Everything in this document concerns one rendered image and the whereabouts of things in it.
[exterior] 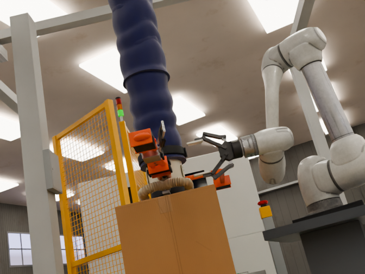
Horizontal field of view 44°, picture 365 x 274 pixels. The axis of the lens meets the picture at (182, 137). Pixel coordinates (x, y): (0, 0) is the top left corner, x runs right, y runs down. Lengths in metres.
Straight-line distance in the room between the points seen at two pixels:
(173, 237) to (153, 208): 0.14
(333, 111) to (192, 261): 0.91
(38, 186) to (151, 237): 1.76
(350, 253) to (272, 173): 0.45
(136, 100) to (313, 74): 0.82
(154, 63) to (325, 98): 0.81
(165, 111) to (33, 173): 1.55
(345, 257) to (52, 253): 1.98
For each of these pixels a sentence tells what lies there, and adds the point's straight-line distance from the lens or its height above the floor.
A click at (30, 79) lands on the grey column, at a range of 3.71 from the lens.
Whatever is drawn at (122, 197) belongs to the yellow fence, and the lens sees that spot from 3.26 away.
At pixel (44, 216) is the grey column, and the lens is 3.31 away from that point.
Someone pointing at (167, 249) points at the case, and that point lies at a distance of 1.73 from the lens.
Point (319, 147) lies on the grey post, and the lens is 5.54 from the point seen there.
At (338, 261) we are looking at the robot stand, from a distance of 2.01.
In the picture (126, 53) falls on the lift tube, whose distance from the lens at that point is 2.25.
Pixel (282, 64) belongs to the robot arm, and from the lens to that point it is 2.21.
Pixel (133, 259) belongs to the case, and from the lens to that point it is 1.75.
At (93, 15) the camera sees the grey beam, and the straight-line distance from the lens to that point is 4.53.
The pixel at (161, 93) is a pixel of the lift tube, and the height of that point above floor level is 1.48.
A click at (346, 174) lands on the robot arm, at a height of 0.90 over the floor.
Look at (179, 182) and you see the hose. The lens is 1.87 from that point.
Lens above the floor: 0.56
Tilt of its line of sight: 19 degrees up
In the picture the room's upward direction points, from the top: 13 degrees counter-clockwise
